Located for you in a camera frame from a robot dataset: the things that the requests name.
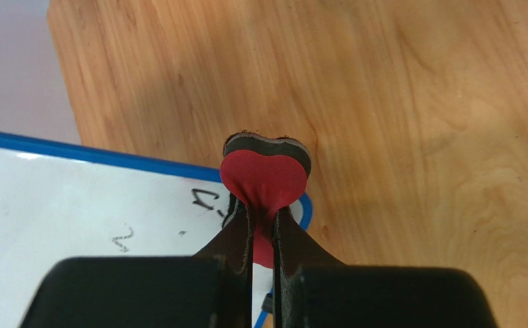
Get silver wire board stand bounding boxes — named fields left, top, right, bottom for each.
left=261, top=292, right=274, bottom=314

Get red heart eraser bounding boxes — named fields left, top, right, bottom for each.
left=220, top=132, right=312, bottom=269

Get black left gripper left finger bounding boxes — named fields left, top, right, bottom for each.
left=195, top=198, right=253, bottom=327

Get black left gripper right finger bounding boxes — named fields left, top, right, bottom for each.
left=273, top=207, right=344, bottom=327

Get blue framed whiteboard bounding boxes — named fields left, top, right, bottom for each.
left=0, top=133, right=312, bottom=327

